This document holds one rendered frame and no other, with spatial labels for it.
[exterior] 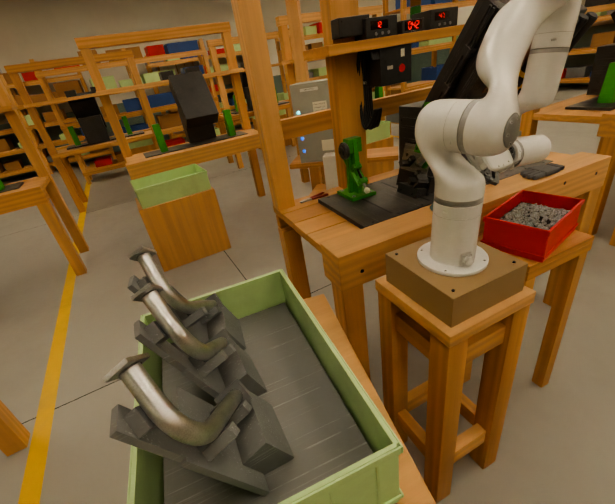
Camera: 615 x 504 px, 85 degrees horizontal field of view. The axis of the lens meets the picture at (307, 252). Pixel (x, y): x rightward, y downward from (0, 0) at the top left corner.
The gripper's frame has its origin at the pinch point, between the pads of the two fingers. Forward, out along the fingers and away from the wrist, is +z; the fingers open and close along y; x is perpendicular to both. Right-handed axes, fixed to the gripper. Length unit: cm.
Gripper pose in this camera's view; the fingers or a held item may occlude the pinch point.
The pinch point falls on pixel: (464, 162)
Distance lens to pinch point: 106.5
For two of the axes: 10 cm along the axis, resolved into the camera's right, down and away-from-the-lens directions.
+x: 2.7, -3.6, -8.9
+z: -9.0, 2.4, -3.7
